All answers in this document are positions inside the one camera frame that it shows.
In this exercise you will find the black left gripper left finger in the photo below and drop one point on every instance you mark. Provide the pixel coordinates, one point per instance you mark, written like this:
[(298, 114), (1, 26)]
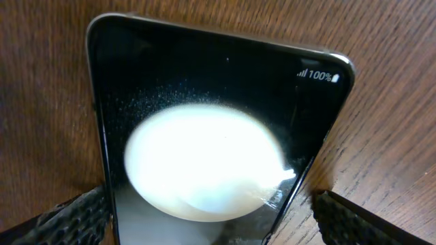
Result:
[(81, 220)]

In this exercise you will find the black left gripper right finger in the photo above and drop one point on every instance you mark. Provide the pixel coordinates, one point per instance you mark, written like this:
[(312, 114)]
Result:
[(341, 222)]

